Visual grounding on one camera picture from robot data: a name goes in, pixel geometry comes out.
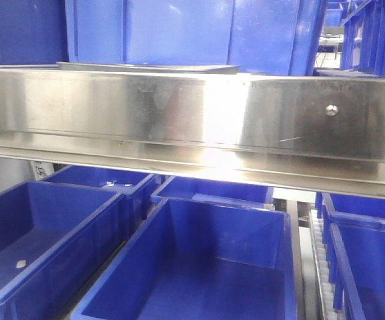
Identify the silver metal tray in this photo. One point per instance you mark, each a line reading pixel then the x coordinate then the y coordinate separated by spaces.
pixel 202 69

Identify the blue bin rear middle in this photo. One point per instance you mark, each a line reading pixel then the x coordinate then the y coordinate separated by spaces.
pixel 242 194

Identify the blue bin rear left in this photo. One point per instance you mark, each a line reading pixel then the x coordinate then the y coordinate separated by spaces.
pixel 135 189

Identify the blue bin lower shelf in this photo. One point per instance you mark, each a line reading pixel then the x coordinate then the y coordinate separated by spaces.
pixel 195 260

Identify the large blue plastic bin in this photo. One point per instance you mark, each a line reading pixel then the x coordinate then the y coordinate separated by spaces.
pixel 269 37

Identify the blue bin rear right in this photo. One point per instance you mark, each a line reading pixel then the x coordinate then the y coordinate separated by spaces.
pixel 347 209

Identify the white roller conveyor track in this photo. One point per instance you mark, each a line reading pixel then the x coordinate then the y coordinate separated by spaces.
pixel 325 290

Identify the blue bin lower left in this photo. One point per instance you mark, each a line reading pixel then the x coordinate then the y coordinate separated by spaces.
pixel 52 240

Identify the blue bin lower right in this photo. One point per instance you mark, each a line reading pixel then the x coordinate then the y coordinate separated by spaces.
pixel 360 257

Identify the blue bin upper right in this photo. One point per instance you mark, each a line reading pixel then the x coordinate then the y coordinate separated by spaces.
pixel 364 38

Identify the blue bin on left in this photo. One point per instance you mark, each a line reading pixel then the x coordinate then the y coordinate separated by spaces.
pixel 32 32

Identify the steel rack front rail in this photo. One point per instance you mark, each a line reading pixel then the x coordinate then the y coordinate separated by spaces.
pixel 310 133

